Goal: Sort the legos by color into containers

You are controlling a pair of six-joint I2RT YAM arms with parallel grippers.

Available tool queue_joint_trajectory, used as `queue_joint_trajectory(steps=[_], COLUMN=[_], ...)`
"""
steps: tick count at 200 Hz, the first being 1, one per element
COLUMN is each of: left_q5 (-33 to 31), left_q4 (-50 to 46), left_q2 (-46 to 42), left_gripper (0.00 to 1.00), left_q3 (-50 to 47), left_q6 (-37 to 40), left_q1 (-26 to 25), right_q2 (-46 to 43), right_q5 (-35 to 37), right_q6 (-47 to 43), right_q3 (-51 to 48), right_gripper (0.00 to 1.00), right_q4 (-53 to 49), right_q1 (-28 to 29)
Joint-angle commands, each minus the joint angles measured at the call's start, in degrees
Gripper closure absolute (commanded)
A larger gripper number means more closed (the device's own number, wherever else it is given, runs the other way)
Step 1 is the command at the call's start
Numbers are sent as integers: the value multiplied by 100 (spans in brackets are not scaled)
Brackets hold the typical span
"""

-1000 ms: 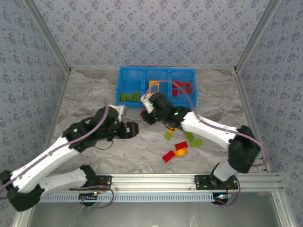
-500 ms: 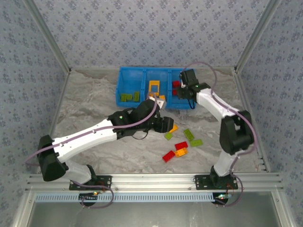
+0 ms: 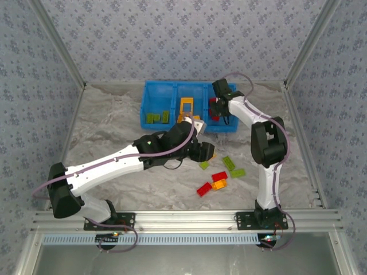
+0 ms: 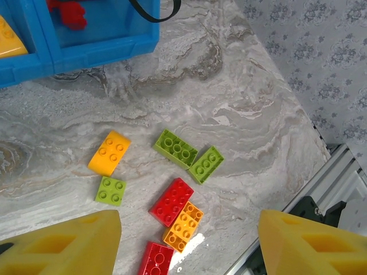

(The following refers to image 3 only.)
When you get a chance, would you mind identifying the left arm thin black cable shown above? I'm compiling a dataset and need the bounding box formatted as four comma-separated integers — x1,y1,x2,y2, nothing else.
162,158,185,171

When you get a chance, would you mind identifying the aluminium corner post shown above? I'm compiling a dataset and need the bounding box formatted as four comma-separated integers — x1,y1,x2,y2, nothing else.
283,0,342,87
28,0,87,88

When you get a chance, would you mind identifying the aluminium frame leg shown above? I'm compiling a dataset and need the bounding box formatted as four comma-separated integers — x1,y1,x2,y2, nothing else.
14,231,44,275
329,231,358,275

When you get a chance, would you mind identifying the slotted grey cable duct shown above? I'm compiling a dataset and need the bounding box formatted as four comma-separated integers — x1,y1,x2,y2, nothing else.
42,233,266,246

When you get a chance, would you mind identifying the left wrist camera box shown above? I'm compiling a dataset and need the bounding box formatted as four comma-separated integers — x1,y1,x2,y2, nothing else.
183,113,206,135

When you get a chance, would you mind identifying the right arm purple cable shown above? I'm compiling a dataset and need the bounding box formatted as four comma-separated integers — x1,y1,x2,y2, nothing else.
220,71,296,252

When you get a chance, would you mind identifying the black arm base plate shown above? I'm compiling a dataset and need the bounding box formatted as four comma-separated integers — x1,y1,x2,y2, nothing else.
83,212,136,231
235,211,289,231

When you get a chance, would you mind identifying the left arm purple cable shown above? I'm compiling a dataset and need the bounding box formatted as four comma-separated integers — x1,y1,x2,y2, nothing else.
30,115,196,254

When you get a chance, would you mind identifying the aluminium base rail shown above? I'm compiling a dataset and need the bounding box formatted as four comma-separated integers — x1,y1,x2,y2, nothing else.
30,210,344,233

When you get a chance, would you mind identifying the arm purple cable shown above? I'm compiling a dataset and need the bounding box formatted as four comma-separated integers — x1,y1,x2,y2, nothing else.
220,71,296,252
30,115,196,254

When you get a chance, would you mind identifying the orange window frame lego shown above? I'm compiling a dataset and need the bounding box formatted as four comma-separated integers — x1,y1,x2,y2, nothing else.
179,97,194,115

